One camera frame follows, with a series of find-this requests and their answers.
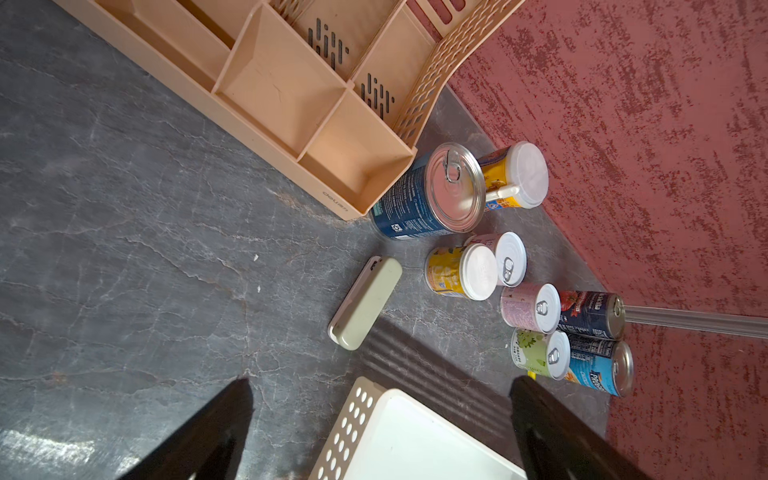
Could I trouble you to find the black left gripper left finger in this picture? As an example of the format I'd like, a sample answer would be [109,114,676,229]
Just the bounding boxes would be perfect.
[122,378,254,479]

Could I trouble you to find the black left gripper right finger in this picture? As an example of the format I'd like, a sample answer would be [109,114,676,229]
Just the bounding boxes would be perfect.
[509,376,648,479]

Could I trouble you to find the light blue corn can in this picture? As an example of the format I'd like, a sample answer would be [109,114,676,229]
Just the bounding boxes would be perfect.
[565,334,635,397]

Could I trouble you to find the dark navy red can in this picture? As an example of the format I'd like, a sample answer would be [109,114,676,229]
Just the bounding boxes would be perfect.
[558,291,626,341]

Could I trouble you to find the yellow can with white lid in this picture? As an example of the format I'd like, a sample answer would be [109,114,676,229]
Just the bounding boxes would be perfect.
[478,141,549,211]

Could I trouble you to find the dark blue silver-top can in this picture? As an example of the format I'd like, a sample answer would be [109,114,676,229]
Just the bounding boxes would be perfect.
[369,142,486,240]

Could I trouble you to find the white perforated plastic basket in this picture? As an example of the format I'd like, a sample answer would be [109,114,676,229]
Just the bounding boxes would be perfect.
[308,376,526,479]

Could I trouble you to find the green label white-top can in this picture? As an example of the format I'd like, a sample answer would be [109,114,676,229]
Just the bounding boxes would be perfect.
[510,328,571,381]

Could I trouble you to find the pink can right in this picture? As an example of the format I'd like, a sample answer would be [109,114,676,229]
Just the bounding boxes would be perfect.
[500,283,561,334]

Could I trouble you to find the pink can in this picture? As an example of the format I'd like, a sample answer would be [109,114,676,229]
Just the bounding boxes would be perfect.
[500,283,561,334]
[464,231,527,288]

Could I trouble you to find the small yellow white-lid can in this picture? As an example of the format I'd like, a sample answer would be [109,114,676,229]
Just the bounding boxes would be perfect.
[424,244,498,301]

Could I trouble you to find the pink can left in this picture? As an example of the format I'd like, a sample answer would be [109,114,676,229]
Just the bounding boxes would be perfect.
[464,231,527,288]

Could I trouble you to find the peach plastic desk organizer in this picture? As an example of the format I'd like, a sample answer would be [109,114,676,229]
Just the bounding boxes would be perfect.
[63,0,518,221]

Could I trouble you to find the right aluminium corner post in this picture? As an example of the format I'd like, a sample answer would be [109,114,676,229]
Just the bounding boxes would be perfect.
[626,306,767,340]

